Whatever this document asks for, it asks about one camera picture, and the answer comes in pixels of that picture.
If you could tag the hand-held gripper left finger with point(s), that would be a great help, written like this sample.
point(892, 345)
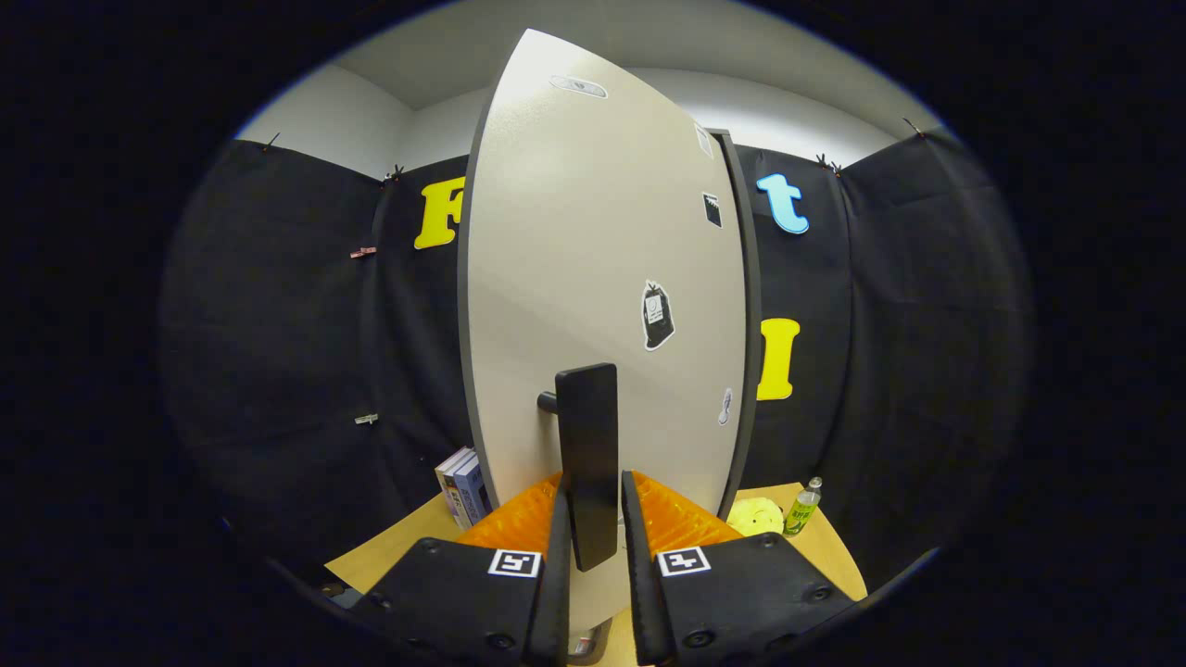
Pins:
point(473, 593)

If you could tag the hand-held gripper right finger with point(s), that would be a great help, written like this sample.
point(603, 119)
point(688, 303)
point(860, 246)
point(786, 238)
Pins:
point(741, 593)

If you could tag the grey shoe cabinet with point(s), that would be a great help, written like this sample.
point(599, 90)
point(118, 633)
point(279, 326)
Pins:
point(749, 306)

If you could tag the yellow plush toy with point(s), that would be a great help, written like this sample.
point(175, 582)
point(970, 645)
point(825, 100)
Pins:
point(755, 516)

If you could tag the green drink bottle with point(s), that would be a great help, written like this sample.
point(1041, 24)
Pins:
point(802, 508)

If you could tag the white-spine book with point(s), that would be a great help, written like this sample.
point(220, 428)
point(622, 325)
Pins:
point(449, 482)

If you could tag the black backdrop cloth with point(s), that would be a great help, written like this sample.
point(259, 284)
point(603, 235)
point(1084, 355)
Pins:
point(278, 352)

